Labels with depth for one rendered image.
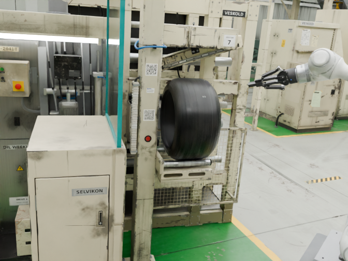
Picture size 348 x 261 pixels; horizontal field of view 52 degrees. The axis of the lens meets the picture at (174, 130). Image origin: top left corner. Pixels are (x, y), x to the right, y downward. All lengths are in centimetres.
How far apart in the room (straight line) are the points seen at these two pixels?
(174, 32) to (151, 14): 36
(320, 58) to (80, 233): 128
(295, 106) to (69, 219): 573
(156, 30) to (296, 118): 501
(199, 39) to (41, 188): 152
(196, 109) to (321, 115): 521
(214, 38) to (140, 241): 154
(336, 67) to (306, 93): 519
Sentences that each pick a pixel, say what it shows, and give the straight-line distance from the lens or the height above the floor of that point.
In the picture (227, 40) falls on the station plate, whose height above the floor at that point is 170.
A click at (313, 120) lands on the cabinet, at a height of 24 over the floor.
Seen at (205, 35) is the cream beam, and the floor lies 173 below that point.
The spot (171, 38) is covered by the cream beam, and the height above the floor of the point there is 169.
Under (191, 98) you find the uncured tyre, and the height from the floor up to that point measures 136.
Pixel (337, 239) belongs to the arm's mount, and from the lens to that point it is 220.
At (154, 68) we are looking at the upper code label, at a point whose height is 152.
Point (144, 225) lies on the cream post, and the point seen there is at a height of 41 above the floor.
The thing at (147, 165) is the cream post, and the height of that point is 87.
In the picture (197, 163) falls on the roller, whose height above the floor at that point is 90.
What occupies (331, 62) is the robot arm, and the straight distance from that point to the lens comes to 162.
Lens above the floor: 180
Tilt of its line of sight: 17 degrees down
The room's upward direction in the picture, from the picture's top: 4 degrees clockwise
